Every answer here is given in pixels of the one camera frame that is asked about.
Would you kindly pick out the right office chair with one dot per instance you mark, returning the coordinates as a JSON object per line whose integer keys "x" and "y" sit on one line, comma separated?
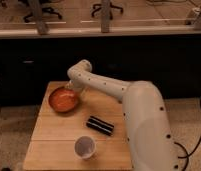
{"x": 105, "y": 7}

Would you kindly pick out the left office chair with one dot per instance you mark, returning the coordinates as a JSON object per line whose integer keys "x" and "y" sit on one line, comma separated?
{"x": 37, "y": 10}

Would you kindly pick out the orange ceramic bowl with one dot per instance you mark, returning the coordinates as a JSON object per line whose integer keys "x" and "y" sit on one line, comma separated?
{"x": 63, "y": 99}

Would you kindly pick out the white paper cup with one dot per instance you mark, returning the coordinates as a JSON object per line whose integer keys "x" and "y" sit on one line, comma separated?
{"x": 85, "y": 147}

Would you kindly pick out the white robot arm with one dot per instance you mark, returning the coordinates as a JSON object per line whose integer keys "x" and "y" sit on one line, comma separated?
{"x": 148, "y": 130}

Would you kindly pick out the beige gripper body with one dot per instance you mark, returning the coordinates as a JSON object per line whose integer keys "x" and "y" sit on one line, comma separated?
{"x": 69, "y": 85}

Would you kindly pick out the black striped rectangular box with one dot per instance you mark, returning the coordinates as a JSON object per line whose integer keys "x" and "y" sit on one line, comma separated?
{"x": 100, "y": 125}

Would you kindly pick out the office chair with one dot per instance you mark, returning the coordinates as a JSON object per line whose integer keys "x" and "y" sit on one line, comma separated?
{"x": 37, "y": 10}
{"x": 105, "y": 7}

